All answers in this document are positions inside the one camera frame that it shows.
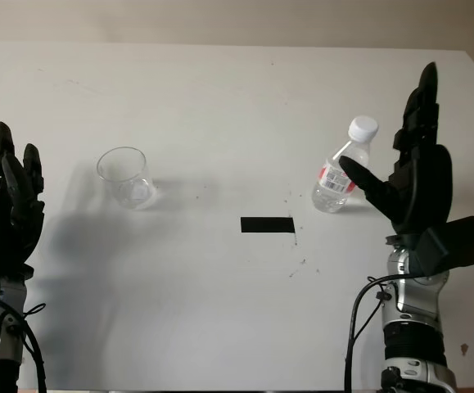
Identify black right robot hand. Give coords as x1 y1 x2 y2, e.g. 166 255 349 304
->
338 62 454 237

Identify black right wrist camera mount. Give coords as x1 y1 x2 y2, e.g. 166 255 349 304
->
410 215 474 280

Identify black tape strip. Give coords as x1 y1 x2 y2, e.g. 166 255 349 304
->
240 216 296 235

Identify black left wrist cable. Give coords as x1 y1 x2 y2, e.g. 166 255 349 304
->
0 301 48 393

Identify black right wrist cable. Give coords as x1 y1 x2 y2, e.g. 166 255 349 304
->
343 276 398 393

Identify clear glass cup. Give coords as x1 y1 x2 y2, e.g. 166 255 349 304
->
96 147 158 211

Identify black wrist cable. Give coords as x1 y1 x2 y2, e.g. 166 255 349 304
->
343 276 398 393
0 301 48 393

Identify clear plastic water bottle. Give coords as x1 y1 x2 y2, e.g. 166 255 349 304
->
312 115 380 214

